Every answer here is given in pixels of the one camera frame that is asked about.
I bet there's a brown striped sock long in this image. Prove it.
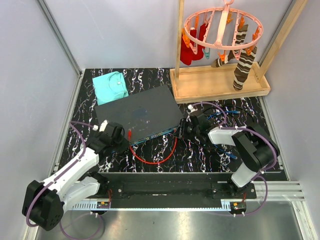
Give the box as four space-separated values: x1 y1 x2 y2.
233 46 257 91

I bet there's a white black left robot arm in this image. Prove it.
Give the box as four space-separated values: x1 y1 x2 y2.
22 120 130 231

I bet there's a folded teal cloth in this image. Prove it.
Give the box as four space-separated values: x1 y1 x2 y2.
92 71 129 106

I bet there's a red sock right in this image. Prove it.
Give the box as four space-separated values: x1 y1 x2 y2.
192 23 207 61

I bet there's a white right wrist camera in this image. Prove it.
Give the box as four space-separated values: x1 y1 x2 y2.
187 104 198 115

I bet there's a dark grey network switch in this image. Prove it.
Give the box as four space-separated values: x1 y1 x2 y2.
95 84 183 145

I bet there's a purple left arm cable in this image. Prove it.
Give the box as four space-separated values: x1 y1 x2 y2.
24 120 104 238

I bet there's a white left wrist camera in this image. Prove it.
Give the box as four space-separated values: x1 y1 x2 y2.
92 120 109 132

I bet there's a pink round clip hanger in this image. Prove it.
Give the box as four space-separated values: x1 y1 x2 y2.
181 0 264 61

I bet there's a red sock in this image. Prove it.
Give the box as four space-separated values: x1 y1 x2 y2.
180 30 196 66
192 23 207 61

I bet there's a blue cable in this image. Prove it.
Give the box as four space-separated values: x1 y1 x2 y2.
207 109 241 161

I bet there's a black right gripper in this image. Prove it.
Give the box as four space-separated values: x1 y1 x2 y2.
173 118 200 141

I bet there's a red cable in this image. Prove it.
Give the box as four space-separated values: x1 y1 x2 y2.
127 129 178 165

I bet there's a wooden rack with tray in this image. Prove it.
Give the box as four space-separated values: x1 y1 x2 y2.
169 0 307 104

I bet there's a brown striped sock rear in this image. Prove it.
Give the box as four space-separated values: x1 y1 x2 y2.
211 25 250 68

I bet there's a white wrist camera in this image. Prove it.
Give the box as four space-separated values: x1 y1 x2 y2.
92 120 109 132
187 104 198 115

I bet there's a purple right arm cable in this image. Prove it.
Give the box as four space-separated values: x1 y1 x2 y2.
192 101 279 217

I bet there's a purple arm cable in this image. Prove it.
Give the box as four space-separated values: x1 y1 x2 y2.
192 101 279 217
24 120 104 238

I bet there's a black cable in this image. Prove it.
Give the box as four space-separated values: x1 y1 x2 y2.
194 104 259 156

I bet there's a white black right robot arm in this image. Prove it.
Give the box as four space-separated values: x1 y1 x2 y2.
177 113 280 199

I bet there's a red sock left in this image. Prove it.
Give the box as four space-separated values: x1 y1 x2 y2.
180 30 196 66

